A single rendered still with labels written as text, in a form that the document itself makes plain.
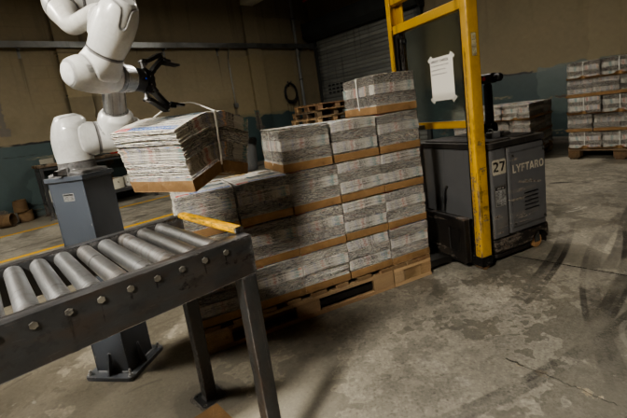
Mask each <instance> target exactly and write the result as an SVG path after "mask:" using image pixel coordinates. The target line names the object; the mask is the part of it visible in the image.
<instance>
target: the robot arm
mask: <svg viewBox="0 0 627 418"><path fill-rule="evenodd" d="M40 1H41V5H42V8H43V9H44V11H45V13H46V14H47V15H48V16H49V18H50V19H51V20H52V21H53V22H55V23H56V24H57V25H58V26H59V27H60V28H61V29H62V30H63V31H65V32H66V33H68V34H70V35H81V34H83V33H85V32H86V31H87V33H88V39H87V43H86V45H85V47H84V49H83V50H81V51H80V52H79V53H78V54H74V55H72V56H69V57H67V58H65V59H63V60H62V62H61V65H60V72H61V77H62V79H63V81H64V82H65V83H66V84H67V85H68V86H69V87H71V88H72V89H74V90H78V91H85V92H90V93H99V94H102V101H103V109H102V110H101V111H100V112H99V113H98V118H97V121H86V119H85V118H84V117H83V116H81V115H79V114H76V113H71V114H66V115H61V116H58V117H55V118H54V119H53V121H52V124H51V129H50V142H51V147H52V151H53V154H54V157H55V160H56V161H57V164H58V171H55V172H53V174H51V175H49V179H51V178H57V177H65V176H72V175H81V174H88V173H92V172H96V171H100V170H104V169H108V167H107V166H106V165H97V163H96V160H95V158H94V155H98V154H101V153H111V152H118V149H117V147H116V145H114V144H115V143H114V141H113V138H111V137H112V136H111V135H110V133H112V132H115V131H117V130H119V129H121V128H122V127H125V126H127V125H129V124H132V123H134V122H136V121H139V120H140V119H139V118H136V117H134V116H133V113H132V111H130V110H129V109H128V108H127V102H126V92H128V93H129V92H134V91H140V92H143V93H144V94H145V98H144V99H143V101H144V102H147V103H150V104H152V105H154V106H155V107H157V108H158V109H159V110H160V111H162V112H170V108H176V107H177V106H185V104H181V103H176V102H168V101H167V100H166V99H165V98H164V97H163V96H162V95H161V94H160V92H159V90H158V89H157V88H156V82H155V79H156V78H155V77H154V74H155V73H156V71H157V70H158V69H159V68H160V66H161V65H165V66H172V67H177V66H180V63H171V60H169V59H166V58H163V57H162V55H163V54H162V52H160V53H156V54H154V55H152V56H150V57H148V58H146V59H143V60H139V61H138V63H140V64H141V68H135V67H133V66H132V65H130V64H125V63H124V59H125V57H126V55H127V54H128V52H129V51H130V48H131V46H132V42H133V40H134V38H135V35H136V32H137V29H138V24H139V9H138V7H137V4H136V1H135V0H40ZM156 59H157V60H156ZM154 60H156V61H155V62H154V64H153V65H152V66H151V67H150V68H149V69H147V68H146V65H148V63H151V62H152V61H154ZM149 94H152V95H153V96H154V97H155V98H156V99H157V100H158V101H157V100H156V99H154V98H152V96H150V95H149Z"/></svg>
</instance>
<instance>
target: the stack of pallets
mask: <svg viewBox="0 0 627 418"><path fill-rule="evenodd" d="M344 101H345V100H341V101H334V102H326V103H319V104H308V105H303V106H297V107H294V109H295V114H292V116H293V120H292V121H291V123H292V126H293V125H300V122H302V124H308V123H317V122H324V121H330V120H337V119H343V118H341V116H343V115H345V113H344V112H342V110H343V109H344V108H345V106H344ZM302 108H304V111H303V112H302ZM321 108H322V109H321ZM300 115H303V118H300ZM328 118H330V120H328ZM314 121H315V122H314Z"/></svg>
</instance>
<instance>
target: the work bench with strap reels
mask: <svg viewBox="0 0 627 418"><path fill-rule="evenodd" d="M94 158H95V160H96V162H98V161H104V160H114V159H120V158H121V156H120V154H119V153H118V152H111V153H110V154H105V155H102V156H97V157H94ZM32 169H35V176H36V180H37V183H38V186H39V190H40V193H41V197H42V201H43V203H44V207H45V211H46V216H51V218H52V219H51V221H52V220H56V219H57V218H56V217H55V214H54V210H53V207H54V205H53V201H52V199H51V195H50V191H49V190H48V186H47V184H44V179H45V176H44V171H49V170H54V169H58V164H57V162H54V163H49V164H46V165H35V166H32ZM39 174H40V175H39ZM40 177H41V179H40ZM112 179H113V183H114V188H115V191H116V193H118V192H121V191H126V190H130V189H133V188H132V185H131V183H130V181H131V180H130V177H129V175H128V174H126V175H124V176H119V177H112ZM41 180H42V183H41ZM42 184H43V186H42ZM43 188H44V189H43ZM44 191H45V193H44ZM49 212H50V213H49Z"/></svg>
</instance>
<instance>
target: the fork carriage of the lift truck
mask: <svg viewBox="0 0 627 418"><path fill-rule="evenodd" d="M425 211H426V219H425V220H427V224H428V225H427V226H428V228H427V234H428V236H427V237H428V244H429V250H431V251H434V252H436V253H438V252H443V253H446V254H449V255H451V258H452V259H455V260H458V261H460V262H463V263H465V264H468V263H469V262H472V249H471V236H470V223H469V217H465V216H459V215H454V214H450V213H446V212H442V211H439V210H435V209H431V208H427V207H426V208H425Z"/></svg>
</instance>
